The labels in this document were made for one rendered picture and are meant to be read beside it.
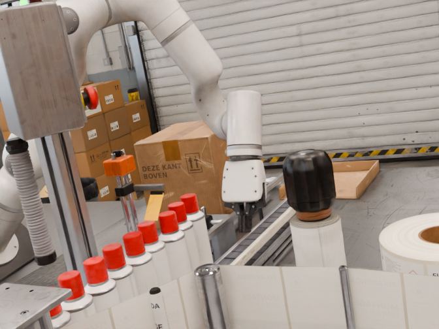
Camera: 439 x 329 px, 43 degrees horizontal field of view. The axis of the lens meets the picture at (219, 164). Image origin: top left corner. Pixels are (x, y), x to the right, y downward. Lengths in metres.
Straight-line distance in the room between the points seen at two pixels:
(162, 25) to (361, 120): 4.14
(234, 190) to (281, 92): 4.16
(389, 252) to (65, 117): 0.53
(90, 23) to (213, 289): 0.71
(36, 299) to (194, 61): 0.77
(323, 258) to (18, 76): 0.55
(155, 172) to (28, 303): 1.05
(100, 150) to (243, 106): 3.65
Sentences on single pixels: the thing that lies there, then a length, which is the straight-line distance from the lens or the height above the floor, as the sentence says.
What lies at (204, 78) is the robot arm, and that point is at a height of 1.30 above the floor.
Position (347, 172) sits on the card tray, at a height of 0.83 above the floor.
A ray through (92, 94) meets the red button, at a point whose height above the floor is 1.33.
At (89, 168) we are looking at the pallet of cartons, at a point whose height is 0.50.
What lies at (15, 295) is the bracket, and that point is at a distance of 0.69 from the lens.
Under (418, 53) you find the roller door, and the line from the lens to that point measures 5.15.
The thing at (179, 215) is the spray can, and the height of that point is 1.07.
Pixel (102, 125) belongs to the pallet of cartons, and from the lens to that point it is 4.97.
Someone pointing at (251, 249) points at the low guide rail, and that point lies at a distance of 1.28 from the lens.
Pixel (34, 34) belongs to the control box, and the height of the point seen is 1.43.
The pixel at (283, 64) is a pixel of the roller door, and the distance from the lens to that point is 5.40.
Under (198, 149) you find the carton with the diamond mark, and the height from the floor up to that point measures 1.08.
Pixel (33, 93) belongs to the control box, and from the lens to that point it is 0.87.
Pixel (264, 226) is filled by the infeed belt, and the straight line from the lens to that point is 1.50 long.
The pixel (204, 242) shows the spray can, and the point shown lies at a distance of 1.15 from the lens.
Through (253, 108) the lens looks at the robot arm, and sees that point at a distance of 1.33.
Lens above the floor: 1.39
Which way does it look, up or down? 13 degrees down
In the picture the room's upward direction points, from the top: 10 degrees counter-clockwise
